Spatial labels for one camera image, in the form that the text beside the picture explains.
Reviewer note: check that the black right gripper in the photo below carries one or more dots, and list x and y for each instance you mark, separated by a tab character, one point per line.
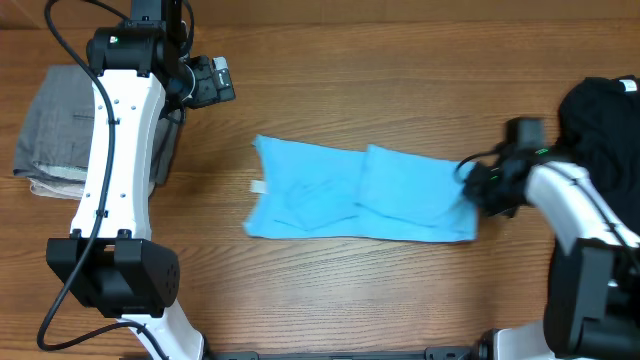
473	192

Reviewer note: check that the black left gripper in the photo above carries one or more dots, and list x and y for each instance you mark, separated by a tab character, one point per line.
210	92

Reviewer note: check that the folded beige garment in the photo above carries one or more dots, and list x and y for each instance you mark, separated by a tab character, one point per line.
56	188

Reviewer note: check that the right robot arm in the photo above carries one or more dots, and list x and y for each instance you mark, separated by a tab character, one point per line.
592	309

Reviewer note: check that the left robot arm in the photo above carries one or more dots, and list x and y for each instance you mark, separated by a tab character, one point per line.
142	71

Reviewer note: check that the folded grey trousers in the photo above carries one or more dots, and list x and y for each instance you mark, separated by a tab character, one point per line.
66	132

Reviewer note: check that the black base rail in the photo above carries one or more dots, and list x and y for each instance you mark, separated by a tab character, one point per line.
432	353

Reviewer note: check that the light blue printed t-shirt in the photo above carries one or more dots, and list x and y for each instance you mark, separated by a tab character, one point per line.
311	191

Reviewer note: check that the black garment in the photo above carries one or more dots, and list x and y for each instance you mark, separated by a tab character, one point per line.
599	121

